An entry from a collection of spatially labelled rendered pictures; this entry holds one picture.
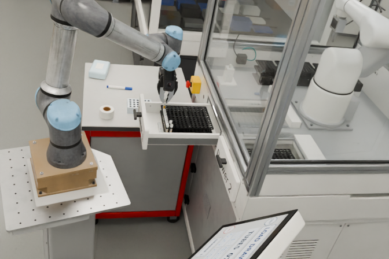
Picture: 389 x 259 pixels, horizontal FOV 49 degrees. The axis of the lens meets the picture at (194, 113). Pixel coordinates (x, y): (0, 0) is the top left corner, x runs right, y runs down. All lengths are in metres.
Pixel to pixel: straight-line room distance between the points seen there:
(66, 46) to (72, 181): 0.52
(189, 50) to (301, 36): 1.54
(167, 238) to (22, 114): 1.55
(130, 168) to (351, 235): 1.12
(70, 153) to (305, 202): 0.91
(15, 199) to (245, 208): 0.85
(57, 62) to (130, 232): 1.30
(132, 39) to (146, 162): 0.91
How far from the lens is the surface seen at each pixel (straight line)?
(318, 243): 1.96
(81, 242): 2.00
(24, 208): 1.72
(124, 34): 1.51
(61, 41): 1.60
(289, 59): 1.29
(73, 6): 1.45
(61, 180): 1.71
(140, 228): 2.63
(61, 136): 1.62
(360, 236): 2.04
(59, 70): 1.64
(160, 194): 2.45
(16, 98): 3.67
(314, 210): 1.76
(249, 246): 1.15
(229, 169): 1.72
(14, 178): 1.84
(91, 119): 2.13
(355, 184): 1.74
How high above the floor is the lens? 2.01
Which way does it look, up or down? 34 degrees down
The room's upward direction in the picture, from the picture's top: 11 degrees clockwise
